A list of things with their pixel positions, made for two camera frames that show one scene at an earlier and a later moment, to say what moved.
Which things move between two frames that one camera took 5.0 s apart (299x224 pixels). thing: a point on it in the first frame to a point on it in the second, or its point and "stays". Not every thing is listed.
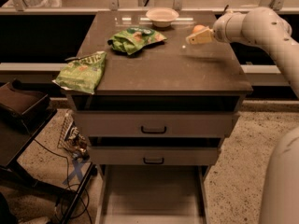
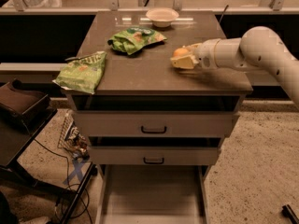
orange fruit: x=197 y=28 to x=180 y=51
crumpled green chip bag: x=134 y=38 stays
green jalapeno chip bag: x=81 y=73 stays
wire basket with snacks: x=71 y=140 stays
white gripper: x=222 y=28 to x=207 y=54
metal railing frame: x=276 y=2 stays
